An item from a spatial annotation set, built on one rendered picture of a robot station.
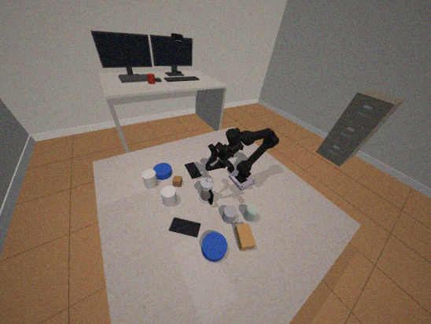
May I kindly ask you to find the glass french press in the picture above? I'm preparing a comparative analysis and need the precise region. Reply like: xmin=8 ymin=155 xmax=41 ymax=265
xmin=199 ymin=164 xmax=214 ymax=204

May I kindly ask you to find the black flat rectangular pad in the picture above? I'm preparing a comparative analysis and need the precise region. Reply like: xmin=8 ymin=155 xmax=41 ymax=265
xmin=185 ymin=162 xmax=201 ymax=179
xmin=169 ymin=218 xmax=201 ymax=237

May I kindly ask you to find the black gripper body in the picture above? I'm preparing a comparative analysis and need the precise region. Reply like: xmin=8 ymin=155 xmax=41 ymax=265
xmin=208 ymin=144 xmax=235 ymax=173

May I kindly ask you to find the blue cylinder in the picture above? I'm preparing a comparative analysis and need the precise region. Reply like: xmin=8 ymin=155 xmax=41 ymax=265
xmin=153 ymin=163 xmax=172 ymax=180
xmin=201 ymin=231 xmax=227 ymax=262

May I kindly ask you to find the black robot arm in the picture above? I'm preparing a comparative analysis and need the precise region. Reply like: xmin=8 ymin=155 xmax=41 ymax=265
xmin=215 ymin=128 xmax=279 ymax=183

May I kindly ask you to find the grey cylinder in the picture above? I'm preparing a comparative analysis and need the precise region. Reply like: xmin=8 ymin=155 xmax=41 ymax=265
xmin=142 ymin=169 xmax=158 ymax=189
xmin=222 ymin=205 xmax=237 ymax=224
xmin=160 ymin=186 xmax=177 ymax=207

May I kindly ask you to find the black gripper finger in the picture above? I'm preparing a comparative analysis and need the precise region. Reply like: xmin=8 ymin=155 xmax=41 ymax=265
xmin=205 ymin=151 xmax=217 ymax=166
xmin=209 ymin=160 xmax=225 ymax=171

